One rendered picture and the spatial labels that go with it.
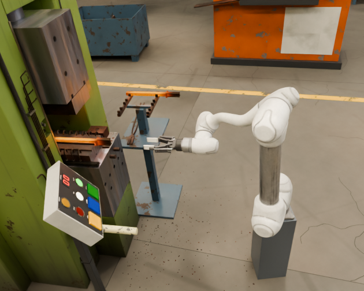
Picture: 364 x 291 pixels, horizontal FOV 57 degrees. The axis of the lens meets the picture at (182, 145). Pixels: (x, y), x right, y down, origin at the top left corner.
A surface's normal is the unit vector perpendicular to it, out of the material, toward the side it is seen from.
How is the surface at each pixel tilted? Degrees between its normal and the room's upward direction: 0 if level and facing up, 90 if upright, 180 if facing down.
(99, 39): 90
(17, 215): 90
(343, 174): 0
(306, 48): 90
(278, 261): 90
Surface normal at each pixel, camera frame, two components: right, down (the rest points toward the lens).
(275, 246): 0.07, 0.60
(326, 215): -0.08, -0.80
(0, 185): -0.17, 0.61
